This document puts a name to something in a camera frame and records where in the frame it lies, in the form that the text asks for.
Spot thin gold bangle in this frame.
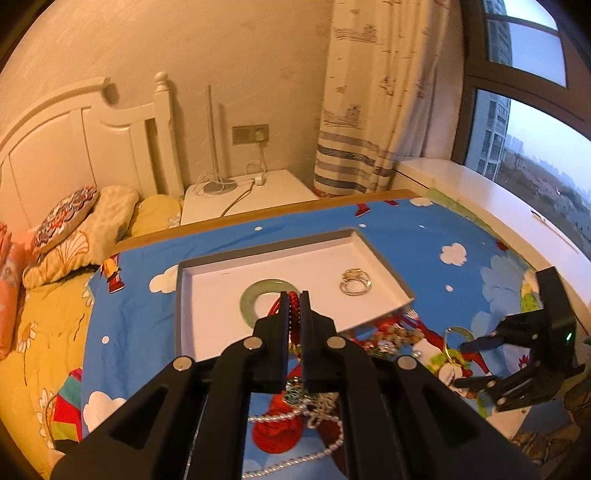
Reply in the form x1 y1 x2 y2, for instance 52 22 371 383
443 326 475 367

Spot white pearl necklace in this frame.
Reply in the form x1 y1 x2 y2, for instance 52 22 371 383
241 400 346 480

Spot multicolour stone bead bracelet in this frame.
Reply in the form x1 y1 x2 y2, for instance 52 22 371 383
363 322 431 358

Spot green jade bangle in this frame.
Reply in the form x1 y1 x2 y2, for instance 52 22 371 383
239 279 300 329

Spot gold triple ring bangles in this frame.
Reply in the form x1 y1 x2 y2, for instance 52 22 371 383
339 268 372 297

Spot red cord gold bead bracelet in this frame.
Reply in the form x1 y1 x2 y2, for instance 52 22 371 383
267 291 304 351

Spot green enamel gold pendant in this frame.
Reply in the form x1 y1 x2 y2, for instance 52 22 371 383
283 377 308 408

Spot blue cartoon cloud bedsheet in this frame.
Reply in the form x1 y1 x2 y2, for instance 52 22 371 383
54 198 580 479

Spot grey shallow cardboard box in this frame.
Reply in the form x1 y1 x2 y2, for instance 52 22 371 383
175 229 415 361

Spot yellow floral duvet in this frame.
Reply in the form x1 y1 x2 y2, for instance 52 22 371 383
1 269 94 479

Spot cream floral pillow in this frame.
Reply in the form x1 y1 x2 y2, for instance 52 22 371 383
22 185 139 289

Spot white nightstand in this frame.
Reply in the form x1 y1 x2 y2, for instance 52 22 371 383
180 169 318 225

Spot embroidered patterned pillow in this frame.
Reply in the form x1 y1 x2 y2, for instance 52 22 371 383
31 186 99 254

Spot white floor lamp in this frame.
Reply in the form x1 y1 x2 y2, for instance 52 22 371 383
193 84 238 196

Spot folded pink quilt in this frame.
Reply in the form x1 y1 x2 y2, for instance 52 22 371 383
0 224 26 360

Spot striped cream curtain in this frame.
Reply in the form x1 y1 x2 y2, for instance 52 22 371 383
314 0 451 196

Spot white wooden headboard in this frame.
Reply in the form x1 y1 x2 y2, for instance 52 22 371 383
1 72 184 231

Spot window with dark frame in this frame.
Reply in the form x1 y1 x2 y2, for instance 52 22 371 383
453 1 590 255

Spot wall power socket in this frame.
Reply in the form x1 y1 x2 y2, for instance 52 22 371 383
231 124 270 145

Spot white charger with cable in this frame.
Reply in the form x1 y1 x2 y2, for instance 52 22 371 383
221 143 267 218

